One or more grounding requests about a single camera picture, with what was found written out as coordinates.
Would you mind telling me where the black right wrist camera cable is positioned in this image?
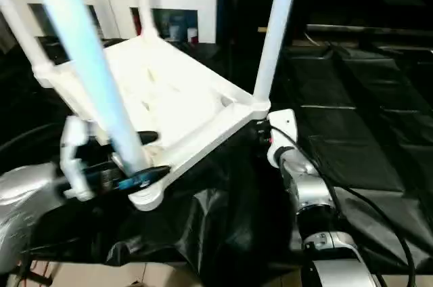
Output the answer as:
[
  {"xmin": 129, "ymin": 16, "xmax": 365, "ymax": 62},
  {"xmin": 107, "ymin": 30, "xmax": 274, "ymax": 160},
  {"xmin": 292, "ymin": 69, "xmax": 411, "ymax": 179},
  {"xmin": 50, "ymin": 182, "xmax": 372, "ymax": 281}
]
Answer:
[{"xmin": 269, "ymin": 127, "xmax": 417, "ymax": 287}]

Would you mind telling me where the long grey metal bar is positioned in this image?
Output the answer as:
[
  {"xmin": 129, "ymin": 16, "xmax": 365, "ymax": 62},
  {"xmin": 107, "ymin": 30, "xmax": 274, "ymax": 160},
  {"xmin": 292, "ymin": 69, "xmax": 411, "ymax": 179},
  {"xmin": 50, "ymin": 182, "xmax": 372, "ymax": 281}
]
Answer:
[{"xmin": 306, "ymin": 24, "xmax": 433, "ymax": 37}]

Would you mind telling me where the white plastic table top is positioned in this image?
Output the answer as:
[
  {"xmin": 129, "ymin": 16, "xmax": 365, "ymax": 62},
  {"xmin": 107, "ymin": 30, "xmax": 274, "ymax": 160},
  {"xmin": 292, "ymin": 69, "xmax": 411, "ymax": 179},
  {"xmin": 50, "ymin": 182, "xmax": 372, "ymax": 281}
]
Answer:
[{"xmin": 32, "ymin": 35, "xmax": 271, "ymax": 213}]

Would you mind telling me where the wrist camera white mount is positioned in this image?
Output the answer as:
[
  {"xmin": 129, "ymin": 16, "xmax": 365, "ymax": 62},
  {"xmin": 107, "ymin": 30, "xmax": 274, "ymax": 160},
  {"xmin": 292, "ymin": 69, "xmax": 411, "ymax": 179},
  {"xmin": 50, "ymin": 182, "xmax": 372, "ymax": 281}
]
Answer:
[
  {"xmin": 266, "ymin": 108, "xmax": 298, "ymax": 168},
  {"xmin": 60, "ymin": 116, "xmax": 98, "ymax": 202}
]

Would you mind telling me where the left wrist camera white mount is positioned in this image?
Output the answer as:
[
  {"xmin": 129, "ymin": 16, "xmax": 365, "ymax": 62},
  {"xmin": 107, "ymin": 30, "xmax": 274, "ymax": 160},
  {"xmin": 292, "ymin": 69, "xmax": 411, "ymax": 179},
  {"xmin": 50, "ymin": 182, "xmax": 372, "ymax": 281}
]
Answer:
[{"xmin": 60, "ymin": 116, "xmax": 98, "ymax": 202}]

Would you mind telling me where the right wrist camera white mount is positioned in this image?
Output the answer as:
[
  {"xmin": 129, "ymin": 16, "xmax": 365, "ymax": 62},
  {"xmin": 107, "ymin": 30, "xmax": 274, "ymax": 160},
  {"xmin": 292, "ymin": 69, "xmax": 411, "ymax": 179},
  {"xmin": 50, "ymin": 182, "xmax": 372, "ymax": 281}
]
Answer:
[{"xmin": 266, "ymin": 108, "xmax": 298, "ymax": 168}]

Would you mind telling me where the black plastic mat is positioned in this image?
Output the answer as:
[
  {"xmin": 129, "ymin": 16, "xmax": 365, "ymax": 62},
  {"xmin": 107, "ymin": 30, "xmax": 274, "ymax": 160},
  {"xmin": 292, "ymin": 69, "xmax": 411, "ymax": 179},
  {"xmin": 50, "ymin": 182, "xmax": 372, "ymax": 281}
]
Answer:
[{"xmin": 0, "ymin": 35, "xmax": 433, "ymax": 267}]

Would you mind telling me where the black case with yellow label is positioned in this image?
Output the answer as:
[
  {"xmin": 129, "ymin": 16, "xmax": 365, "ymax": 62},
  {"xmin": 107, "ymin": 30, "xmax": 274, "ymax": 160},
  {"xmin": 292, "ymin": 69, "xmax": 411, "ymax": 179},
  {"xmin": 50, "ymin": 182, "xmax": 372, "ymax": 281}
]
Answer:
[{"xmin": 216, "ymin": 0, "xmax": 307, "ymax": 47}]

